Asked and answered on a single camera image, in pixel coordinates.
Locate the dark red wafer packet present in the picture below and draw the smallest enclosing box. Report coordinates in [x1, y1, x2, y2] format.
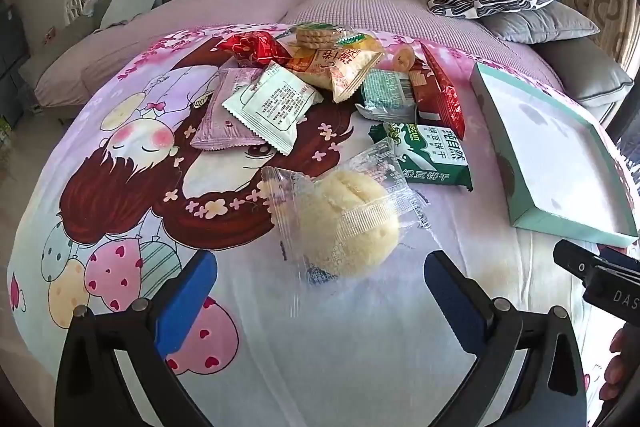
[407, 66, 433, 120]

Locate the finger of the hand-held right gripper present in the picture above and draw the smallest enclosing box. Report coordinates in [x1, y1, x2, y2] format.
[552, 239, 605, 282]
[597, 247, 640, 271]

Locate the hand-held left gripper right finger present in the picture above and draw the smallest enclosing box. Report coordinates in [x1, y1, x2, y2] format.
[420, 249, 588, 427]

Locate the orange and cream roll packet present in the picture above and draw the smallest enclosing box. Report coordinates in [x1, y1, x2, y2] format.
[280, 42, 386, 104]

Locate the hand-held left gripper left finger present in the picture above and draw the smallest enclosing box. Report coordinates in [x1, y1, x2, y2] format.
[54, 249, 223, 427]

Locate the red flower snack packet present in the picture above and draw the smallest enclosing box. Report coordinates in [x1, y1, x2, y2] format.
[214, 32, 293, 68]

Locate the dark cabinet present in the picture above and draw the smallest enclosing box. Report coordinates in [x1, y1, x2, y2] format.
[0, 2, 31, 128]

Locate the teal cardboard box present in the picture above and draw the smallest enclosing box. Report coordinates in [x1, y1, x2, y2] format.
[469, 62, 640, 249]

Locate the pink sofa cover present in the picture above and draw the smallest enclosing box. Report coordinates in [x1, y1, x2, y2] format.
[35, 0, 566, 108]

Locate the printed cartoon blanket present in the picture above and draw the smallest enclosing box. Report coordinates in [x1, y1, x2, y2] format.
[7, 22, 640, 427]

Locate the round cake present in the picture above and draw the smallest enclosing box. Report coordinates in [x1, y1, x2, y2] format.
[260, 138, 430, 289]

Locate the mauve snack packet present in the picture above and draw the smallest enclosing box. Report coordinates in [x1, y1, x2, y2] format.
[190, 68, 271, 150]

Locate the teal and white snack packet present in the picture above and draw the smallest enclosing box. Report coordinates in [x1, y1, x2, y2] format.
[356, 69, 418, 124]

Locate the grey pillow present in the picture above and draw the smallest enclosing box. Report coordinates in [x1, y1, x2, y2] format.
[480, 1, 601, 45]

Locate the white packet with green edges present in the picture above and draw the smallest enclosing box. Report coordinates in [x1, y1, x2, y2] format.
[222, 61, 325, 156]

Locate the small jelly cup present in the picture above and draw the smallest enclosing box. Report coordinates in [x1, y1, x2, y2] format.
[392, 46, 416, 70]

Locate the white paper holder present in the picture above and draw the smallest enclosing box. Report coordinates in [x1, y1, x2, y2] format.
[65, 0, 101, 25]

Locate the red patterned snack packet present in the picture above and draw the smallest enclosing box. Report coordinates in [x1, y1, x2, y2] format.
[419, 41, 467, 142]

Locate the yellow cake packet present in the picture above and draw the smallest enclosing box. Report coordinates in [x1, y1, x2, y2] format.
[340, 32, 381, 50]

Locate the round crackers packet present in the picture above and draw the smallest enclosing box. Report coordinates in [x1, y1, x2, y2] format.
[292, 22, 346, 48]

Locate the green biscuit packet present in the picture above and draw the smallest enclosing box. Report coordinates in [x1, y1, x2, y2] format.
[369, 123, 474, 192]

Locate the person's right hand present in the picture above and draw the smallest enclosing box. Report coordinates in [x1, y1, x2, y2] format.
[600, 324, 640, 402]

